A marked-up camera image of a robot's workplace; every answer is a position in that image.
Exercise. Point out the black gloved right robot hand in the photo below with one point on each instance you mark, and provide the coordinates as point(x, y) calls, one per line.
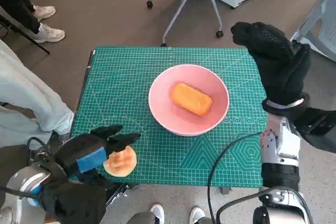
point(281, 64)

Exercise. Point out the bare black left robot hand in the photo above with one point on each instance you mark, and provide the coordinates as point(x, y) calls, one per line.
point(78, 153)

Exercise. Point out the round toy bread bun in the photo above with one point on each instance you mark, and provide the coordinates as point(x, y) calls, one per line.
point(123, 163)

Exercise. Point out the pink bowl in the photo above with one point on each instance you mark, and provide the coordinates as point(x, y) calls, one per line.
point(162, 113)

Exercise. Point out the long toy bread loaf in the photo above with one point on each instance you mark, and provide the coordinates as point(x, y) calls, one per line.
point(191, 99)

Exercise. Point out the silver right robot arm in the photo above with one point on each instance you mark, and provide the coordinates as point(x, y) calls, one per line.
point(281, 150)

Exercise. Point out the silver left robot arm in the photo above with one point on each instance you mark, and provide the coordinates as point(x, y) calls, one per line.
point(21, 182)

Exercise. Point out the grey mesh chair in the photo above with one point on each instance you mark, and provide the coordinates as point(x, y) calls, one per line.
point(328, 30)

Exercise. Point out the green cutting mat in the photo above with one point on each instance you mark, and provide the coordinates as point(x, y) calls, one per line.
point(118, 90)

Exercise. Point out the person with grey knees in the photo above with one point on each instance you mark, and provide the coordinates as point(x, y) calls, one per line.
point(157, 211)

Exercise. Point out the black stand leg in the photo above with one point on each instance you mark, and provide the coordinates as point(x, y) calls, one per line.
point(34, 43)

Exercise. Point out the grey table clamp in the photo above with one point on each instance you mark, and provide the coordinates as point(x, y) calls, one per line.
point(225, 190)

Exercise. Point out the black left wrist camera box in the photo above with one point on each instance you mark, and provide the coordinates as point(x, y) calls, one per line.
point(76, 203)

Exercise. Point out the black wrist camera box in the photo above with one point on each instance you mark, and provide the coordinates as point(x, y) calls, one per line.
point(76, 203)
point(317, 127)

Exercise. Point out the black metal table rail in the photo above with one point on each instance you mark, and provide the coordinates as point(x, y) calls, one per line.
point(118, 193)

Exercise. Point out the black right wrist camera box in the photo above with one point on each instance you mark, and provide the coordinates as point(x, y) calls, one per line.
point(317, 127)

